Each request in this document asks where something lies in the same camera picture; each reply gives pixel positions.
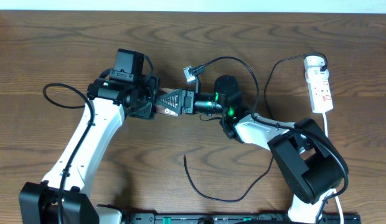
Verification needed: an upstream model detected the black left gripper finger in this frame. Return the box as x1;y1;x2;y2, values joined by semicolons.
146;77;159;96
130;101;155;120

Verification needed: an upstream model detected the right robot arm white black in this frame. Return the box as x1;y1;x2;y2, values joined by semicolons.
156;75;349;223

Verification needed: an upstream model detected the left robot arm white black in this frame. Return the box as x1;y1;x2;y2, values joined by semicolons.
19;49;159;223

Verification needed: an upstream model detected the white USB charger plug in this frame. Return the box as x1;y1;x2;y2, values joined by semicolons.
304;55;326;70

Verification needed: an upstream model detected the white power strip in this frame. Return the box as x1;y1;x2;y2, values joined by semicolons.
305;67;333;114

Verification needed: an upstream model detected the black charger cable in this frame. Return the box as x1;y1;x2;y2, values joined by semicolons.
183;52;329;203

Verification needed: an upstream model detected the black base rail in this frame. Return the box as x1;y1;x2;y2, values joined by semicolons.
127;212;362;224

